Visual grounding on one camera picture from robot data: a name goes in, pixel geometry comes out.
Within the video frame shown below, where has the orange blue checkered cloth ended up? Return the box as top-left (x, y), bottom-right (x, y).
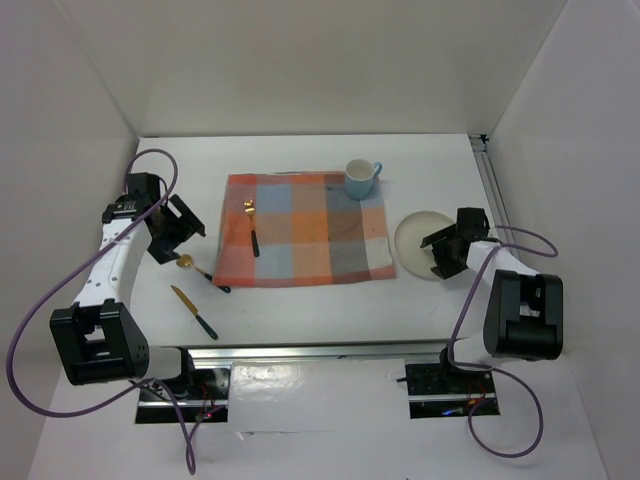
top-left (213, 172), bottom-right (396, 288)

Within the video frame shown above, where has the gold knife green handle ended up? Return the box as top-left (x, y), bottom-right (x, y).
top-left (171, 285), bottom-right (219, 340)

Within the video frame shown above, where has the light blue mug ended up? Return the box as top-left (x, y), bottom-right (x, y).
top-left (344, 159), bottom-right (383, 200)

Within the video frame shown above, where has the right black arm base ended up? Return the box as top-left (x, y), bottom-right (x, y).
top-left (396, 363), bottom-right (500, 419)

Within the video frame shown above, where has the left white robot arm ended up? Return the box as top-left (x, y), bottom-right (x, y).
top-left (50, 173), bottom-right (205, 399)

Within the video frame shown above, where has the gold fork green handle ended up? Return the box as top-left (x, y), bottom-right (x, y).
top-left (244, 198), bottom-right (260, 258)

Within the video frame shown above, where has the cream ceramic plate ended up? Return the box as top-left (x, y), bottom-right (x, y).
top-left (394, 210), bottom-right (454, 281)

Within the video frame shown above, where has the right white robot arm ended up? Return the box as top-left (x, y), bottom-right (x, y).
top-left (420, 207), bottom-right (564, 392)

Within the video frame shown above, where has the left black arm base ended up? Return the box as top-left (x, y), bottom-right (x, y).
top-left (135, 366), bottom-right (231, 425)

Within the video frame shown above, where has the aluminium front rail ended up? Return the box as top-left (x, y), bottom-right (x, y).
top-left (79, 337), bottom-right (549, 364)

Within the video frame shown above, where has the gold spoon green handle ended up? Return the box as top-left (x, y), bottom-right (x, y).
top-left (176, 254), bottom-right (231, 294)

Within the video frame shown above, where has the purple cable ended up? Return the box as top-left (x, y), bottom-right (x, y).
top-left (6, 149), bottom-right (216, 476)
top-left (446, 224), bottom-right (560, 459)

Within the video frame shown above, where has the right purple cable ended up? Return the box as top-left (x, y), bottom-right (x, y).
top-left (446, 224), bottom-right (560, 459)

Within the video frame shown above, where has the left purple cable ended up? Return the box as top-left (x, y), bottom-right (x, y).
top-left (6, 149), bottom-right (216, 476)

